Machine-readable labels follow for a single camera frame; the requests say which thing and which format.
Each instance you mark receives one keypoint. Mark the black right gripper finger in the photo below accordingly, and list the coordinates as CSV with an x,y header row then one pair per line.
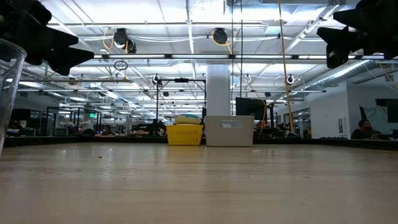
x,y
339,43
370,15

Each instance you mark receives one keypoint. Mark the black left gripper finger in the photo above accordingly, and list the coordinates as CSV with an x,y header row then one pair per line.
x,y
71,60
46,42

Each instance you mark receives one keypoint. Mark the blue frosted toy donut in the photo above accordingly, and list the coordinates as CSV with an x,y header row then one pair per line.
x,y
188,119

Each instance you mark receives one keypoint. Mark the clear plastic container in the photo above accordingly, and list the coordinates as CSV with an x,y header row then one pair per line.
x,y
12,93

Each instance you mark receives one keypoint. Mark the person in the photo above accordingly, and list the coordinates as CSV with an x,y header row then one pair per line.
x,y
365,132

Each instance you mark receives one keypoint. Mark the black computer monitor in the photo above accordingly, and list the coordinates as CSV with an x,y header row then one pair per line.
x,y
248,109

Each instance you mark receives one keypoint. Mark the white building column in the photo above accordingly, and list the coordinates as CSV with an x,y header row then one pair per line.
x,y
218,90

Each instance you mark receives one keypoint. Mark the yellow plastic basket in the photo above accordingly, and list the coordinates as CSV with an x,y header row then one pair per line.
x,y
184,135

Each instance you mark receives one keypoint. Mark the grey plastic bin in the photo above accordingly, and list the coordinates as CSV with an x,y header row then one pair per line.
x,y
230,135

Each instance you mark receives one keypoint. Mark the silver air duct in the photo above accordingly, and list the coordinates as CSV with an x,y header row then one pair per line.
x,y
351,70

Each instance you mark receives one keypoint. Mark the black ceiling camera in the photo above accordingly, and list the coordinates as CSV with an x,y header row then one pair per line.
x,y
290,79
156,79

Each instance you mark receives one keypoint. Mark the framed wall poster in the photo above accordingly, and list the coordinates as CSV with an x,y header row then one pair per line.
x,y
341,125

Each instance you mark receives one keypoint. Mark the black aluminium rig frame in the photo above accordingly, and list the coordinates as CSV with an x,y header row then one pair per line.
x,y
46,140

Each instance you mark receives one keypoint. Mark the black background rig frame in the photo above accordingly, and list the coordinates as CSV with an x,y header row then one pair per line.
x,y
182,80

